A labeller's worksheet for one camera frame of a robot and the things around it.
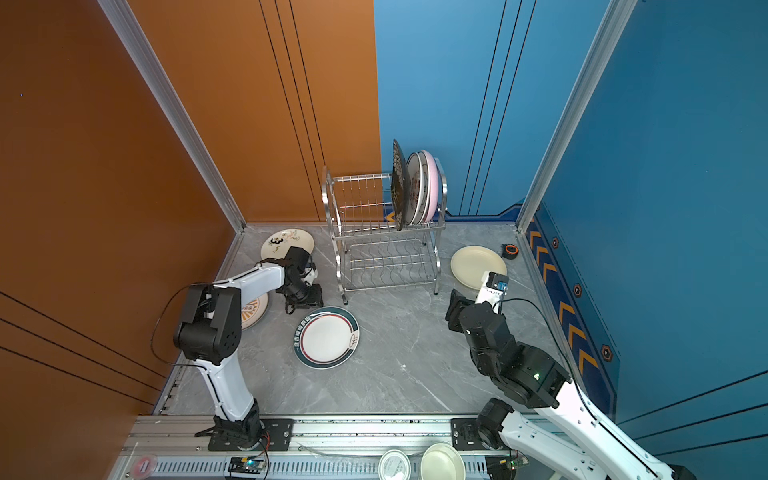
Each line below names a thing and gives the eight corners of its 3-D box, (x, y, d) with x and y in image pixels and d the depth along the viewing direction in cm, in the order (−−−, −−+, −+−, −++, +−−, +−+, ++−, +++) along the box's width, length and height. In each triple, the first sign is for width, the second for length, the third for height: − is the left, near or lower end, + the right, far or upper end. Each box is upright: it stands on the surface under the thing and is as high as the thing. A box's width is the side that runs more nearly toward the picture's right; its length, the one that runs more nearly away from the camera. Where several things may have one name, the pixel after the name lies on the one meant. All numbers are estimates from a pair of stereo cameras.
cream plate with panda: (258, 259, 112) (256, 255, 110) (268, 232, 121) (267, 228, 119) (311, 259, 112) (310, 255, 110) (317, 232, 121) (316, 228, 119)
